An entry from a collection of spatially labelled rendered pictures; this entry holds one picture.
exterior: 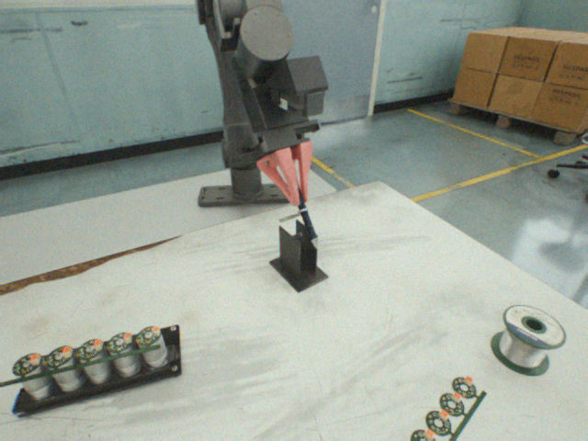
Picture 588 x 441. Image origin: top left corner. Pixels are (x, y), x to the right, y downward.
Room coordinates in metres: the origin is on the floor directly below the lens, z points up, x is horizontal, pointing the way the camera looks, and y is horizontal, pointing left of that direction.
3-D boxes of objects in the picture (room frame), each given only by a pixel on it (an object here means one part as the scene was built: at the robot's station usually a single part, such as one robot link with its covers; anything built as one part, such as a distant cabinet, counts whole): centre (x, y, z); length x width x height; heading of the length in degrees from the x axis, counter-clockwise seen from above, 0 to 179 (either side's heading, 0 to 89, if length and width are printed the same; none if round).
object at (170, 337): (0.25, 0.22, 0.76); 0.16 x 0.07 x 0.01; 107
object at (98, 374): (0.23, 0.21, 0.79); 0.02 x 0.02 x 0.05
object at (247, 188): (0.66, 0.10, 0.79); 0.20 x 0.07 x 0.08; 95
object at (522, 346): (0.27, -0.27, 0.78); 0.06 x 0.06 x 0.05
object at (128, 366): (0.24, 0.18, 0.79); 0.02 x 0.02 x 0.05
